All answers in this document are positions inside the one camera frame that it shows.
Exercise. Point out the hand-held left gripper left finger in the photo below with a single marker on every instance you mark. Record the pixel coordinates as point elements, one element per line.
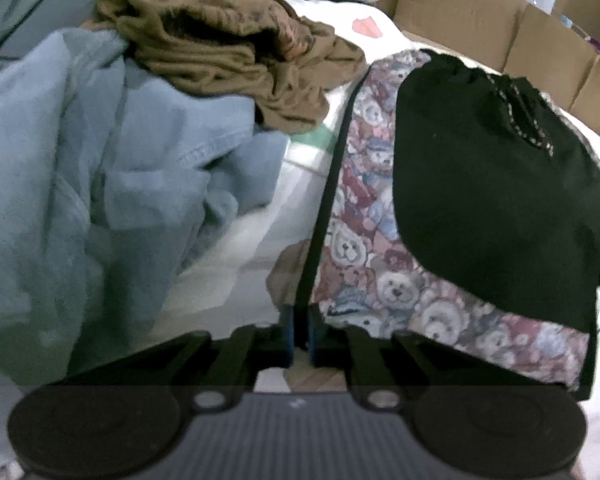
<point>290,332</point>

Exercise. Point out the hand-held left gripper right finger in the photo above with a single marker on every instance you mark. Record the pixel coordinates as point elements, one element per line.
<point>314,332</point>

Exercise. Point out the black bear-print garment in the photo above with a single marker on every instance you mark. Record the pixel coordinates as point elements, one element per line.
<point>480,175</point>

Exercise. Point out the white bear-print blanket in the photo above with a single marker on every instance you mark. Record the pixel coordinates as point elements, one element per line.
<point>240,255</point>

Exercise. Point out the light blue denim garment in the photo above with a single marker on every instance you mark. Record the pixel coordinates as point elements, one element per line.
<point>90,175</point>

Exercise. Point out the brown garment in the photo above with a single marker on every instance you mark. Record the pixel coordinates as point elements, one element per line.
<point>215,50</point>

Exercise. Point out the brown cardboard sheet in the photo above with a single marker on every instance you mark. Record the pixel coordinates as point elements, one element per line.
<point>480,15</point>

